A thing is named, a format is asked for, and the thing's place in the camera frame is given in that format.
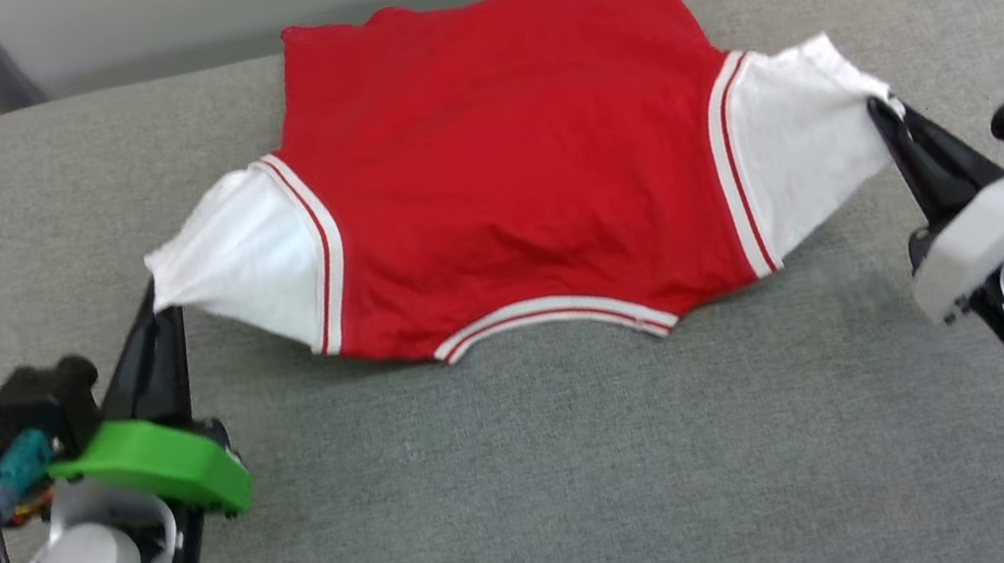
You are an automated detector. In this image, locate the red and white t-shirt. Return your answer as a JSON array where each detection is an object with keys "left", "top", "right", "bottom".
[{"left": 108, "top": 0, "right": 930, "bottom": 417}]

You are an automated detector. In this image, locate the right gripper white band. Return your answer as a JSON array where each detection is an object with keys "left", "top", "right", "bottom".
[{"left": 866, "top": 79, "right": 1004, "bottom": 332}]

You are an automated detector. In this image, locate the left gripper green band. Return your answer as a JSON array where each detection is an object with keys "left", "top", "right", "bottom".
[{"left": 21, "top": 270, "right": 260, "bottom": 545}]

